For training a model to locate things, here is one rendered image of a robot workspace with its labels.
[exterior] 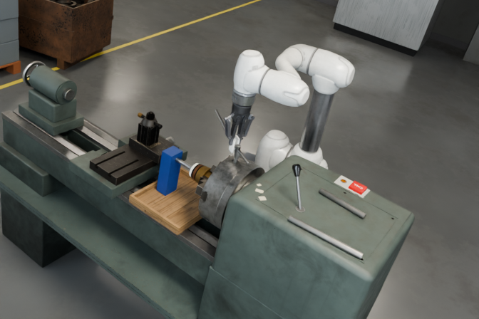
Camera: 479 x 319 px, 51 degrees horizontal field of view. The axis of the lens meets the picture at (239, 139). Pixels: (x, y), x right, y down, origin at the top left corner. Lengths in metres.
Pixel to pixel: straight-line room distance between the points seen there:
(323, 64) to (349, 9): 6.49
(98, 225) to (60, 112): 0.63
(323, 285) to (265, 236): 0.26
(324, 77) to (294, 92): 0.54
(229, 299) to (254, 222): 0.42
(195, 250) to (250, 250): 0.35
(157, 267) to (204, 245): 0.40
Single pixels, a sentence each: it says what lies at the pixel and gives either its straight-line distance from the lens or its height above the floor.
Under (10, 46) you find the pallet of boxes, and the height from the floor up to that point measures 0.30.
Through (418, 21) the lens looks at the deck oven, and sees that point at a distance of 8.56.
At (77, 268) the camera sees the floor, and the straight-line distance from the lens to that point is 3.26.
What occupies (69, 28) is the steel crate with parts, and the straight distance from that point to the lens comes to 5.35.
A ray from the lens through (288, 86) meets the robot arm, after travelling 1.79.
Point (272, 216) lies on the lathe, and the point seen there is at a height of 1.25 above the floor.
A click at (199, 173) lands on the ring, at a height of 1.11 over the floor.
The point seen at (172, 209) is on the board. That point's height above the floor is 0.89.
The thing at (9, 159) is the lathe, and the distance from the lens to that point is 3.04.
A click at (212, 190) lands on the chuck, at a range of 2.03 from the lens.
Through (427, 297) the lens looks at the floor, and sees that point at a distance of 3.79.
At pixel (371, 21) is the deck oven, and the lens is 8.71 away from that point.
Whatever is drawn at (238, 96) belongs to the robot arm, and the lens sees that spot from 1.90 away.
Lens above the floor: 2.35
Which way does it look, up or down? 30 degrees down
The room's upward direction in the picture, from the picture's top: 13 degrees clockwise
